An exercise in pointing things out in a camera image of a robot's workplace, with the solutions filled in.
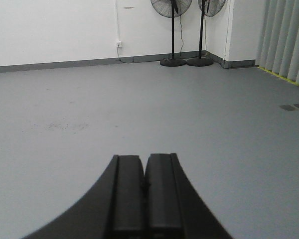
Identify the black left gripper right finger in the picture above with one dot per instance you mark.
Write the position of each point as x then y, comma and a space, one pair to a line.
174, 208

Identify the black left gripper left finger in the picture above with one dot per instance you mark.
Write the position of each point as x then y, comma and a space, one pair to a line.
112, 208

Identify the grey floor outlet covers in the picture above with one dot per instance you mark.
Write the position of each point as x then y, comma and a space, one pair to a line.
289, 108

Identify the grey vertical blinds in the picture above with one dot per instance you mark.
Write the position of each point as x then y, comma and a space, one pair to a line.
278, 49

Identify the black pedestal fan left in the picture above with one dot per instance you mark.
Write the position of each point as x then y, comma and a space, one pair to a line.
171, 9

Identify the black pedestal fan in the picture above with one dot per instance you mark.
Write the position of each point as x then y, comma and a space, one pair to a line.
208, 8
171, 9

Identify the black pedestal fan right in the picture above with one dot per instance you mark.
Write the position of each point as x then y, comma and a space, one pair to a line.
208, 8

